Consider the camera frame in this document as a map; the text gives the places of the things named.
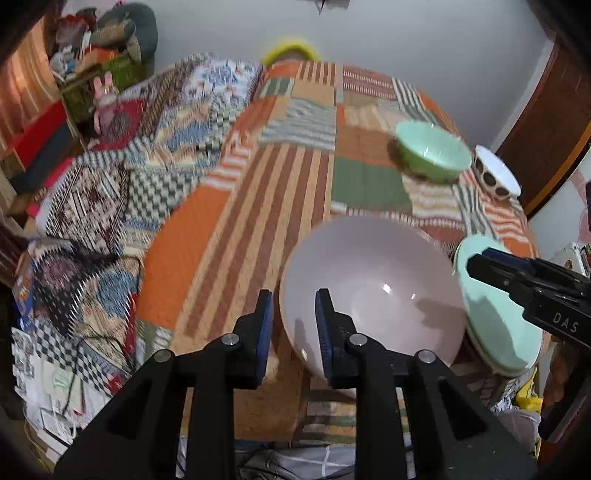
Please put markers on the brown wooden wardrobe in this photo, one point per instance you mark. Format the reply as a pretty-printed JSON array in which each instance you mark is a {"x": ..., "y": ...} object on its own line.
[{"x": 553, "y": 131}]

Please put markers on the grey plush toy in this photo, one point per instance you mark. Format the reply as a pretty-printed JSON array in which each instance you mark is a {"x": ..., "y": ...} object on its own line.
[{"x": 131, "y": 26}]

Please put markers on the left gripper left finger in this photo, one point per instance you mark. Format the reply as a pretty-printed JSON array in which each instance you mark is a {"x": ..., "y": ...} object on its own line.
[{"x": 136, "y": 434}]

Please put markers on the patterned geometric quilt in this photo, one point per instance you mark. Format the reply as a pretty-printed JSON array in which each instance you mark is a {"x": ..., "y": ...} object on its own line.
[{"x": 79, "y": 336}]

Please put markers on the mint green bowl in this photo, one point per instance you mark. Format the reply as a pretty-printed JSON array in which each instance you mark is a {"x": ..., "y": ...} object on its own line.
[{"x": 431, "y": 151}]

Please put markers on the person's right hand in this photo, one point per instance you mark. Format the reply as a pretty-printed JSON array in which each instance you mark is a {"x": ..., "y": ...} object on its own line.
[{"x": 558, "y": 376}]

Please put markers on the mint green plate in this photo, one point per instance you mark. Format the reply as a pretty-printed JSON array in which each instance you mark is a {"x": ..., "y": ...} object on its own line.
[{"x": 506, "y": 342}]

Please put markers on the orange brown curtain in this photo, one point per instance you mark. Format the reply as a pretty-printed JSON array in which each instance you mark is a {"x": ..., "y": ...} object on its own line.
[{"x": 27, "y": 84}]

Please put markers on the pink beige bowl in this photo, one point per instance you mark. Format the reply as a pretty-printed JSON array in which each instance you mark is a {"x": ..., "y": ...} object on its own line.
[{"x": 395, "y": 283}]

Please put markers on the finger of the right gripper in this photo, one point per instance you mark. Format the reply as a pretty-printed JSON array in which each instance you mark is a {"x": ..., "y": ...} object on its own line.
[
  {"x": 510, "y": 280},
  {"x": 505, "y": 258}
]

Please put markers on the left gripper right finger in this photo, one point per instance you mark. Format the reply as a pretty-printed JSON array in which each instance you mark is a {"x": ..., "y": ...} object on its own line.
[{"x": 414, "y": 417}]

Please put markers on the green gift bag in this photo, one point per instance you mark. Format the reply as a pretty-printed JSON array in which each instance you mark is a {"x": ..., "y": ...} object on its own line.
[{"x": 78, "y": 93}]

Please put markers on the orange patchwork striped blanket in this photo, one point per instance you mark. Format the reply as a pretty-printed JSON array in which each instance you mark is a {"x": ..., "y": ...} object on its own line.
[{"x": 316, "y": 142}]

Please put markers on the yellow cloth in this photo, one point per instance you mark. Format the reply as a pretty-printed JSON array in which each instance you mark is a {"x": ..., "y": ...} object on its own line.
[{"x": 527, "y": 398}]

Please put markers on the red box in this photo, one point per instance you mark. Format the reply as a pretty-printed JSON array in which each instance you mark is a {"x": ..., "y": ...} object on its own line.
[{"x": 36, "y": 134}]

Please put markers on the pink rabbit toy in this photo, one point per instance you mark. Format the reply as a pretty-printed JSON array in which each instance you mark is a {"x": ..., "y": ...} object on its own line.
[{"x": 105, "y": 101}]

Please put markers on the yellow foam arch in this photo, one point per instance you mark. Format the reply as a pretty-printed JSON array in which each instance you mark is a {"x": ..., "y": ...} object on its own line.
[{"x": 292, "y": 48}]

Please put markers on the white bowl brown dots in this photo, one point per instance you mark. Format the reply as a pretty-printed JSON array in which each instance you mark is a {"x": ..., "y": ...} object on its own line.
[{"x": 494, "y": 176}]

